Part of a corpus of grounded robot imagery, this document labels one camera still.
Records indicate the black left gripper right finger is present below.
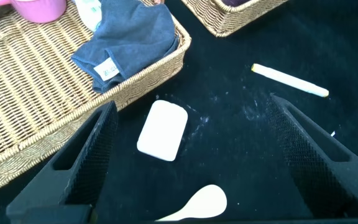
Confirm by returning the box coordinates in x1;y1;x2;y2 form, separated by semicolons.
265;94;358;219

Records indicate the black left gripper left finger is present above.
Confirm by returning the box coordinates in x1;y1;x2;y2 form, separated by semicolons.
6;100;119;222

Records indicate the woven wicker basket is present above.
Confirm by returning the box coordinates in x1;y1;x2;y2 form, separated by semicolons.
180;0;289;38
0;0;192;200

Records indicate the white marker pen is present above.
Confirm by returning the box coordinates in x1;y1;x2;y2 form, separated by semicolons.
250;63;330;98

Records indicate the white soap bar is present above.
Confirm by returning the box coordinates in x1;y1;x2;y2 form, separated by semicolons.
136;99;189;162

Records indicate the grey cloth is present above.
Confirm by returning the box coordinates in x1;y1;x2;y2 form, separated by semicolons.
70;0;180;94

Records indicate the white tube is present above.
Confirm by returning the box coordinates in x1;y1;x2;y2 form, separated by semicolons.
73;0;103;33

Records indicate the purple eggplant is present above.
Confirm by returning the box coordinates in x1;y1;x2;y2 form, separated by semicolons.
221;0;253;7

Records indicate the cream spoon with blue handle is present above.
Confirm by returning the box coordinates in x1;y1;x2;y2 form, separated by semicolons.
155;184;228;222

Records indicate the pink cup with long handle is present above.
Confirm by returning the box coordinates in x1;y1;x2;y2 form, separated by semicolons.
0;0;68;24

